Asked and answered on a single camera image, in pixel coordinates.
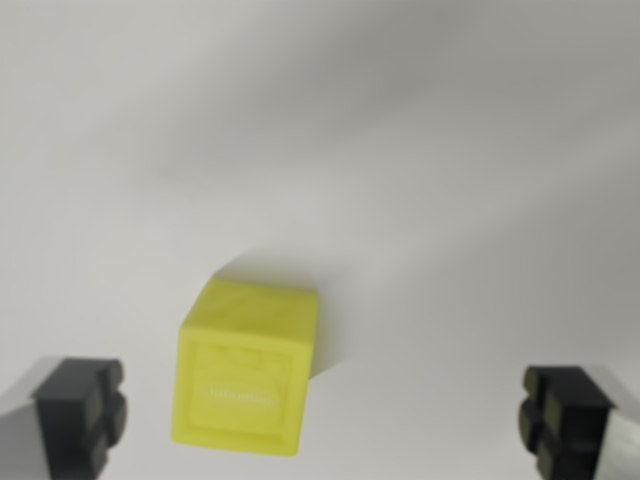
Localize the yellow cube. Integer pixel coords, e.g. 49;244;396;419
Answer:
170;277;320;457

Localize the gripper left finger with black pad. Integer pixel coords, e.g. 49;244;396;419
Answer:
0;355;129;480

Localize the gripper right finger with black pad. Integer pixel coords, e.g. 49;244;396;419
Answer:
517;365;640;480

